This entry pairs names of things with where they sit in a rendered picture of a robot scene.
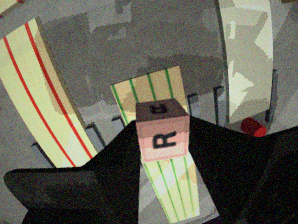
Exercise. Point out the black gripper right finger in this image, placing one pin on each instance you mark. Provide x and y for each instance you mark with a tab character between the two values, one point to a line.
235	166

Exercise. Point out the pink cube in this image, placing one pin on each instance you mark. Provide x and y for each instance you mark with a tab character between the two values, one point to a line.
163	129

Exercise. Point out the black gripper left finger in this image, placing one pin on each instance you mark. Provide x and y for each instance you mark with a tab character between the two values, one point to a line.
109	182

